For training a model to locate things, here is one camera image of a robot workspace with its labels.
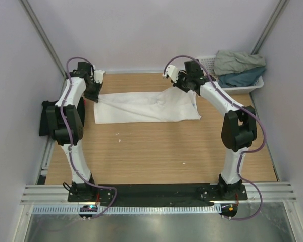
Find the white plastic laundry basket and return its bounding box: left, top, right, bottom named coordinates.
left=196, top=55, right=264, bottom=95

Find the teal blue t shirt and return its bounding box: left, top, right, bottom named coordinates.
left=218, top=67, right=266, bottom=88

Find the left aluminium corner post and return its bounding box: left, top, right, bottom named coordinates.
left=19, top=0, right=66, bottom=79

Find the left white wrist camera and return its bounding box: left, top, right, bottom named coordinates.
left=93, top=70, right=106, bottom=83

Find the slotted grey cable duct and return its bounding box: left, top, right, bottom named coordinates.
left=32, top=204, right=222, bottom=215

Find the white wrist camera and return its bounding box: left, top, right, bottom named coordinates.
left=93, top=70, right=106, bottom=83
left=162, top=65, right=179, bottom=83

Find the white t shirt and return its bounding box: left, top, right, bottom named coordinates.
left=94, top=87, right=201, bottom=124

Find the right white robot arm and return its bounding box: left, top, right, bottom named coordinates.
left=163, top=60, right=257, bottom=200

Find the right aluminium corner post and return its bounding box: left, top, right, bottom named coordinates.
left=251, top=0, right=290, bottom=54

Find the grey t shirt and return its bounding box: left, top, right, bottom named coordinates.
left=213, top=50, right=266, bottom=76

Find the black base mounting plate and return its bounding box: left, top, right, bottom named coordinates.
left=63, top=182, right=248, bottom=208

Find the black folded t shirt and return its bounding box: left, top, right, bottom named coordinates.
left=39, top=97, right=86, bottom=137

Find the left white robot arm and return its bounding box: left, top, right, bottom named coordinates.
left=46, top=57, right=105, bottom=202

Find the aluminium front frame rail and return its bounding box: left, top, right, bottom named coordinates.
left=21, top=182, right=296, bottom=207

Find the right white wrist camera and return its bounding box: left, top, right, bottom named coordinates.
left=162, top=65, right=179, bottom=83

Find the aluminium corner post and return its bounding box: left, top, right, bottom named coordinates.
left=19, top=0, right=66, bottom=79
left=251, top=0, right=290, bottom=54

